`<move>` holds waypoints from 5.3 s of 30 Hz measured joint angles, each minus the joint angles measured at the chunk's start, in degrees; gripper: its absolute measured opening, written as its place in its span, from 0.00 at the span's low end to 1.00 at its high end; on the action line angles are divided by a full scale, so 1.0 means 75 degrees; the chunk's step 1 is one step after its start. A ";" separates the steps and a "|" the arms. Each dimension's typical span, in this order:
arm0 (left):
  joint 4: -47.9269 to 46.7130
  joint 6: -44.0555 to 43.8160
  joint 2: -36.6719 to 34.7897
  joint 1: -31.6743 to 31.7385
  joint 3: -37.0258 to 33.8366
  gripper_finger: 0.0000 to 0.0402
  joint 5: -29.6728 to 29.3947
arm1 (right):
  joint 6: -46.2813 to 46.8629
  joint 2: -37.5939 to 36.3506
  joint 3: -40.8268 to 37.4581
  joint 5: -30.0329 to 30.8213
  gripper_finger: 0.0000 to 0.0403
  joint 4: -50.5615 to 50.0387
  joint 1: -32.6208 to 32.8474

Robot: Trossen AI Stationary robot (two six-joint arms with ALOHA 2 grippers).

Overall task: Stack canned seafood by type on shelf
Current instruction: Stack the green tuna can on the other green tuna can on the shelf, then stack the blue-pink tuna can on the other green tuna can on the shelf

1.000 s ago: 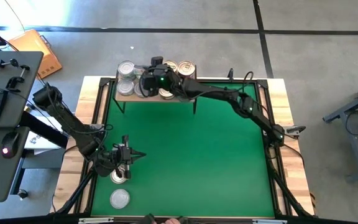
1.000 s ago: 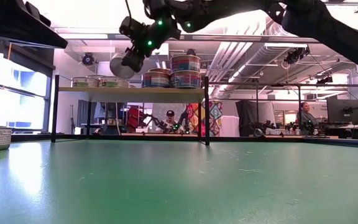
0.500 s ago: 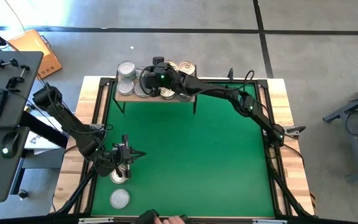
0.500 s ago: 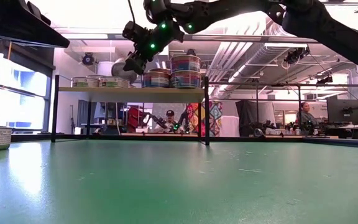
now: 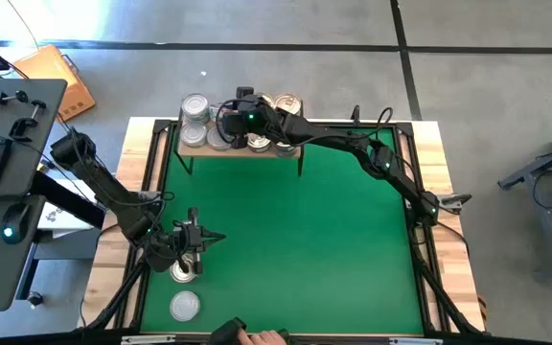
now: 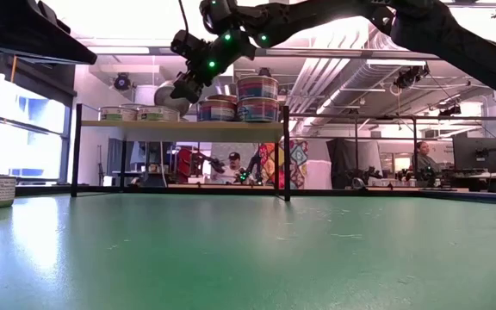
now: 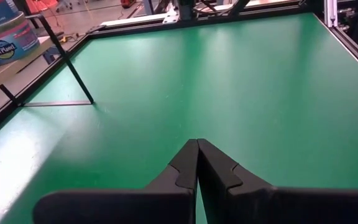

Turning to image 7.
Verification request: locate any wooden shelf black metal frame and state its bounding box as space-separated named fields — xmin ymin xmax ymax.
xmin=0 ymin=14 xmax=95 ymax=108

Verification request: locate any green table mat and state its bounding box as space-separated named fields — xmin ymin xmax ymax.
xmin=0 ymin=12 xmax=358 ymax=224

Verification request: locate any black aluminium table frame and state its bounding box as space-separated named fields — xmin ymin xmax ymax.
xmin=0 ymin=0 xmax=358 ymax=141

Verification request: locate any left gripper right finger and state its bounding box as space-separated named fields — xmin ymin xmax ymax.
xmin=197 ymin=139 xmax=358 ymax=224

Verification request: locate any silver aluminium post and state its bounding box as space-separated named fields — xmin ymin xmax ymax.
xmin=323 ymin=0 xmax=338 ymax=28

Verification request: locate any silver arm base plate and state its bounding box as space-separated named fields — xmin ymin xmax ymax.
xmin=162 ymin=4 xmax=180 ymax=25

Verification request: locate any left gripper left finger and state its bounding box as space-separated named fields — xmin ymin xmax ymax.
xmin=32 ymin=139 xmax=200 ymax=224

